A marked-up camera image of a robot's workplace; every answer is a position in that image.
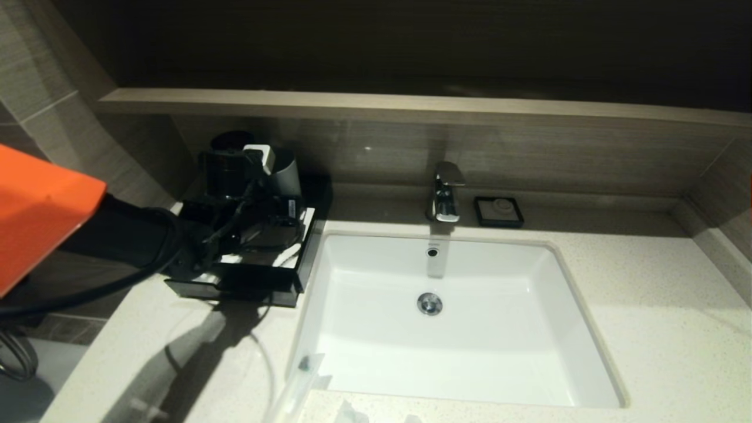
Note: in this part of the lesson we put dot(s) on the white ceramic sink basin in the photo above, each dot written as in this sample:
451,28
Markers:
470,352

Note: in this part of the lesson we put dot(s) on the wooden wall ledge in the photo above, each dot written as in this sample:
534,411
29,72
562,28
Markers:
411,108

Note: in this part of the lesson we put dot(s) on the chrome sink drain plug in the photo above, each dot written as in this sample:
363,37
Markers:
429,303

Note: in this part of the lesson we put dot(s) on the black cup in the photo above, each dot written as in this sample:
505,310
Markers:
232,141

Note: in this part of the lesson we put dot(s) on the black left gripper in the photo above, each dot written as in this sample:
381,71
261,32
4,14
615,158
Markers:
291,211

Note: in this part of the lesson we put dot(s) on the grey plastic cup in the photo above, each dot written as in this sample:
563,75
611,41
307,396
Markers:
288,173

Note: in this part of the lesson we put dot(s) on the black box with white top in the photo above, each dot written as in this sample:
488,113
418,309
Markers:
317,205

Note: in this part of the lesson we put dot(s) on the black and orange left arm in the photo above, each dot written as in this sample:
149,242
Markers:
41,205

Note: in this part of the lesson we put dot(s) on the black square soap dish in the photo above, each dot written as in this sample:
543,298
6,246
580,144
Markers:
482,217

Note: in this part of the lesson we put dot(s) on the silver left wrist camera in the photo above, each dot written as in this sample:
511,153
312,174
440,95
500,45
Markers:
259,157

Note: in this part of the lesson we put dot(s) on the chrome faucet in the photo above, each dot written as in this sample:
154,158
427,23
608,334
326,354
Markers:
445,194

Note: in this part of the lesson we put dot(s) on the round white soap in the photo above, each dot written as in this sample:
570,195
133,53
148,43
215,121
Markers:
501,205

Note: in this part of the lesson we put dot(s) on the glossy black box drawer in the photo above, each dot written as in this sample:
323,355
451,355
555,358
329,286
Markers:
258,292

